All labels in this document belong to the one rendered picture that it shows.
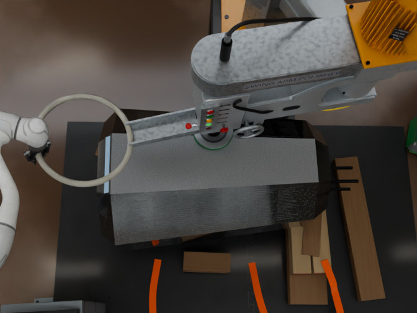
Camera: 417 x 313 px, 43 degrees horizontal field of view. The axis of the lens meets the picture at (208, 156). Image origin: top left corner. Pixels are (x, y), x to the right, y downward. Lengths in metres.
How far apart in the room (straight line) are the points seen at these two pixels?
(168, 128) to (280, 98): 0.64
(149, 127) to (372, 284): 1.81
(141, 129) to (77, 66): 1.40
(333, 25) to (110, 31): 2.24
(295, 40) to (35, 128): 1.13
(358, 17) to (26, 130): 1.43
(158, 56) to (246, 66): 1.97
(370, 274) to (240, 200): 1.18
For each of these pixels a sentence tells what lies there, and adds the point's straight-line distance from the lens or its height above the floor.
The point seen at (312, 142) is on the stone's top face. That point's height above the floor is 0.82.
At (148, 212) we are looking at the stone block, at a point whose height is 0.73.
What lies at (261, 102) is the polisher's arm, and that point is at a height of 1.38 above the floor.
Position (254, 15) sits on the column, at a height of 1.00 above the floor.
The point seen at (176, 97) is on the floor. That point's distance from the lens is 3.83.
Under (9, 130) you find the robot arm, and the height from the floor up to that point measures 1.40.
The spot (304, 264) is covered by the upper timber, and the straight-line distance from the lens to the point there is 3.42.
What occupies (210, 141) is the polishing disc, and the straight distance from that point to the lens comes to 2.82.
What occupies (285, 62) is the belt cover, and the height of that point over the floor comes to 1.69.
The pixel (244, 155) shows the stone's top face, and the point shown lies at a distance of 2.85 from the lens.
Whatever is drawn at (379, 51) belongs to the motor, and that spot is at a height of 1.72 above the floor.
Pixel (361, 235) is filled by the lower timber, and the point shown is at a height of 0.09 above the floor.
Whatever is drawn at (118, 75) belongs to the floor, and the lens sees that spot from 3.93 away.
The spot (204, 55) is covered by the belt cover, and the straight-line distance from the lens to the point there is 2.07.
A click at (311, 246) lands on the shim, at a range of 3.43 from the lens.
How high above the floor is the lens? 3.54
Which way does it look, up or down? 73 degrees down
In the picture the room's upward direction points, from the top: 9 degrees clockwise
